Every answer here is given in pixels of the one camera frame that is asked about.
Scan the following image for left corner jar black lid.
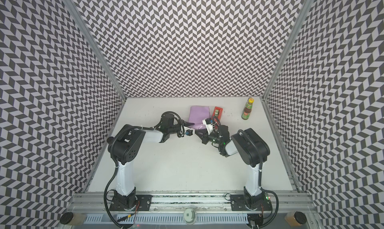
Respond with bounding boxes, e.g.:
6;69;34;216
60;212;87;226

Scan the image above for round white button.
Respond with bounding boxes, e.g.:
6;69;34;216
183;208;197;225

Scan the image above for corner jar black lid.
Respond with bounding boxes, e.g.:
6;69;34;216
60;212;87;226
285;211;308;227

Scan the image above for pink wrapping paper sheet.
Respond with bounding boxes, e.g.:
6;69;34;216
188;106;210;130

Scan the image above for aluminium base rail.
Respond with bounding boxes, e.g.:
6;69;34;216
68;191;315;213

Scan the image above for small jar black lid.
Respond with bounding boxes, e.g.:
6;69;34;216
107;137;115;144

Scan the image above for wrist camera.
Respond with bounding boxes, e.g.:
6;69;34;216
182;127;195;137
203;118;216;134

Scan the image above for red tape dispenser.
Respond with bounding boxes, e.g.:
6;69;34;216
212;107;223;120

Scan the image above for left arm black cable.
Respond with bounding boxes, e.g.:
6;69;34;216
103;166;124;229

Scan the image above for right corner jar black lid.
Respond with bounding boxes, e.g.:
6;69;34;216
285;211;308;227

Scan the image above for green sauce bottle yellow cap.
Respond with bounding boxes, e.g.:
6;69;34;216
241;97;254;120

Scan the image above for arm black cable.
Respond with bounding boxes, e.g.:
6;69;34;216
248;186;280;229
103;166;124;229

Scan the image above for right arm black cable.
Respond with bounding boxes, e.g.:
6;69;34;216
248;186;280;229

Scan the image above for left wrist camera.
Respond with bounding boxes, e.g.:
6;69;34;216
182;127;195;137

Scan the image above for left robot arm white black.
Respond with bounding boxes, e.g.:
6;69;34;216
104;111;194;211

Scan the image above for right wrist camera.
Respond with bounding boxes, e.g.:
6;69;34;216
203;118;216;134

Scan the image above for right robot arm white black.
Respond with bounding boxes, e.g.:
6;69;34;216
195;125;271;211

